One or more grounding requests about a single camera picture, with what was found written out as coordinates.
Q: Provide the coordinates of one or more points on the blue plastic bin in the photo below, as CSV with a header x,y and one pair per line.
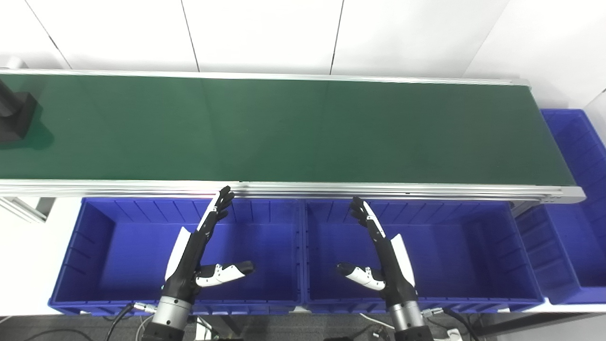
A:
x,y
450,255
118,255
577,251

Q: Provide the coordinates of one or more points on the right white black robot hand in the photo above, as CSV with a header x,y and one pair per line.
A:
x,y
395,272

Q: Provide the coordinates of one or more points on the grey conveyor motor housing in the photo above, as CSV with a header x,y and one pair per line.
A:
x,y
14,62

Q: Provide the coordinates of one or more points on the aluminium conveyor support leg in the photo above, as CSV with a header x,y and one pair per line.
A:
x,y
23,208

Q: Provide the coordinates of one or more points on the green conveyor belt aluminium frame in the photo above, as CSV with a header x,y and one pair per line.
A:
x,y
284,128

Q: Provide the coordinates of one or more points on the black cylinder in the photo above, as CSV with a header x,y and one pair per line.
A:
x,y
16,118

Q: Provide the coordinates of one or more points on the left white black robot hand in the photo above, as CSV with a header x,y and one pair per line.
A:
x,y
187,265

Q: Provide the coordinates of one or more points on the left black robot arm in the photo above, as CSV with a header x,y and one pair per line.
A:
x,y
168,317

